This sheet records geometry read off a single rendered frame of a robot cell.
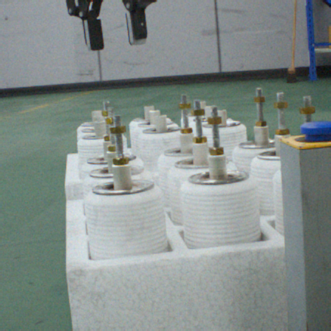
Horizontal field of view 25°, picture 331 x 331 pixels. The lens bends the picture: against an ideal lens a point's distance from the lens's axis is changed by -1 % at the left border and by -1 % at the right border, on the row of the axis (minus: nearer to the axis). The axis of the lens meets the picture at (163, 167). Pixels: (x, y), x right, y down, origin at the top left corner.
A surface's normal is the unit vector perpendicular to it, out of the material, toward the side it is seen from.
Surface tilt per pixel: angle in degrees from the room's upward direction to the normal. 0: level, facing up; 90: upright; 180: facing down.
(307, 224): 90
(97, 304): 90
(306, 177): 90
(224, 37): 90
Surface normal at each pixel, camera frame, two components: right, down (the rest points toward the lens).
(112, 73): -0.18, 0.18
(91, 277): 0.13, 0.15
